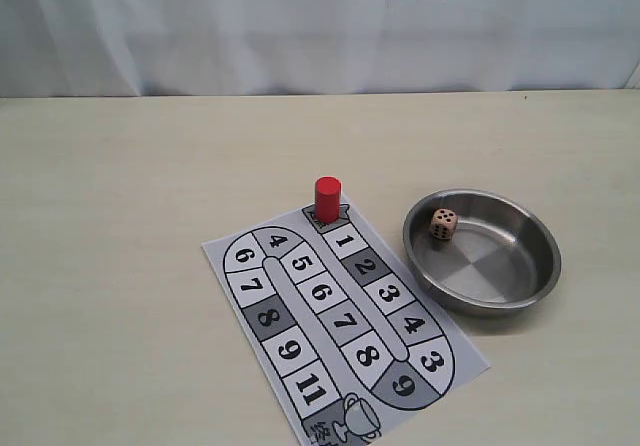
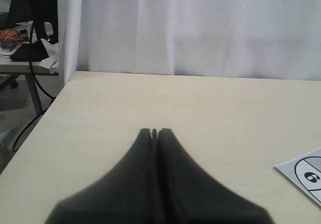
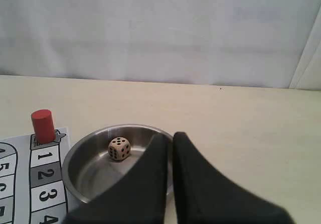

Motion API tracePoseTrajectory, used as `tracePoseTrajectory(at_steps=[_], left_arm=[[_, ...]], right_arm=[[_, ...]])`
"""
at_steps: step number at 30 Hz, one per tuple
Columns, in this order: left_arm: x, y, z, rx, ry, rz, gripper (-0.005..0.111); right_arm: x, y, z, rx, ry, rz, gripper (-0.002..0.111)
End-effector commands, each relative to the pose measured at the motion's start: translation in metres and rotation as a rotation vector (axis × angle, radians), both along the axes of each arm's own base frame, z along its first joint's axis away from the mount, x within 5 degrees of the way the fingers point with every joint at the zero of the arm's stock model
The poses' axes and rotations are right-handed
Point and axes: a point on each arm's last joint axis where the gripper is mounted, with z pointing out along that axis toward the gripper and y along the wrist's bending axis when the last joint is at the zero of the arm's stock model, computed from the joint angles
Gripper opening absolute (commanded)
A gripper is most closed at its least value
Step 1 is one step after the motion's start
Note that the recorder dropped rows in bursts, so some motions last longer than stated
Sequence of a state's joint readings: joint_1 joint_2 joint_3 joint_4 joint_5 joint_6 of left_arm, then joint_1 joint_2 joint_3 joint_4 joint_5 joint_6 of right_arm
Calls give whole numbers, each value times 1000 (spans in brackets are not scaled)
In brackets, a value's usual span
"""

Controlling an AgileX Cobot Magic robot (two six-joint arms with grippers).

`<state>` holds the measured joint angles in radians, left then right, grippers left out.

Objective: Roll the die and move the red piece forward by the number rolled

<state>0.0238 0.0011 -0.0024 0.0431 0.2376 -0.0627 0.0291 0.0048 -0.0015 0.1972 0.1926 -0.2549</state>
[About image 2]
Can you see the black monitor stand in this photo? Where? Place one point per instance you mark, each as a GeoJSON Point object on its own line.
{"type": "Point", "coordinates": [31, 47]}

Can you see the white curtain backdrop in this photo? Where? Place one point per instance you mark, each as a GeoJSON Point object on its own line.
{"type": "Point", "coordinates": [227, 38]}

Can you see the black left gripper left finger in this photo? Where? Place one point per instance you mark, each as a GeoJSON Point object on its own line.
{"type": "Point", "coordinates": [128, 193]}

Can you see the grey side table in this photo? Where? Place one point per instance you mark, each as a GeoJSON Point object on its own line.
{"type": "Point", "coordinates": [11, 70]}

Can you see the crumpled white paper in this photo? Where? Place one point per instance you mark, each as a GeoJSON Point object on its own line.
{"type": "Point", "coordinates": [52, 62]}

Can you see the orange basketball toy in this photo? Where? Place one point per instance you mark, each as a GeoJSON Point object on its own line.
{"type": "Point", "coordinates": [10, 34]}

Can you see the printed paper game board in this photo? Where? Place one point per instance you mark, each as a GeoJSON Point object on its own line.
{"type": "Point", "coordinates": [304, 172]}

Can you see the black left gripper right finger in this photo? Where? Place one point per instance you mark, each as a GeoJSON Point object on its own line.
{"type": "Point", "coordinates": [191, 195]}

